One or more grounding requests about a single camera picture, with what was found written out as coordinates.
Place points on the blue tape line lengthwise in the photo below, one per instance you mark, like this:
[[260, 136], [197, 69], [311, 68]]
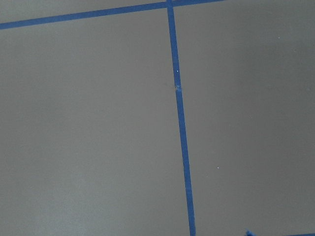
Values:
[[181, 116]]

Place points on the blue tape line crosswise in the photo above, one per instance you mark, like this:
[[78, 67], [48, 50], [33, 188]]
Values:
[[101, 13]]

